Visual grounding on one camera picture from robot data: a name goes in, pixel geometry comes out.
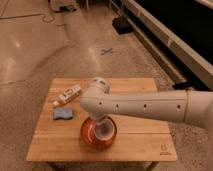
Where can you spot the white tube bottle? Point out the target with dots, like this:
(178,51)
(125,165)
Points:
(67,95)

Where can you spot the black floor box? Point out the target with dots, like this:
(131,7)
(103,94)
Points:
(121,25)

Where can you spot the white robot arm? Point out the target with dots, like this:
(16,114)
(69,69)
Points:
(190,107)

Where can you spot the grey equipment base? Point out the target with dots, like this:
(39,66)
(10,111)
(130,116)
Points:
(62,5)

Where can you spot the white ceramic cup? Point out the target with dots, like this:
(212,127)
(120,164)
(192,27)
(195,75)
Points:
(104,130)

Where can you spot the wooden table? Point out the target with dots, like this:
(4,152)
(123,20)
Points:
(137,140)

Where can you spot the orange ceramic bowl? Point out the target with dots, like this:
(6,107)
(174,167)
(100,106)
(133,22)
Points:
(89,138)

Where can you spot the blue sponge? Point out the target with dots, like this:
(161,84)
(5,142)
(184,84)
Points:
(62,113)

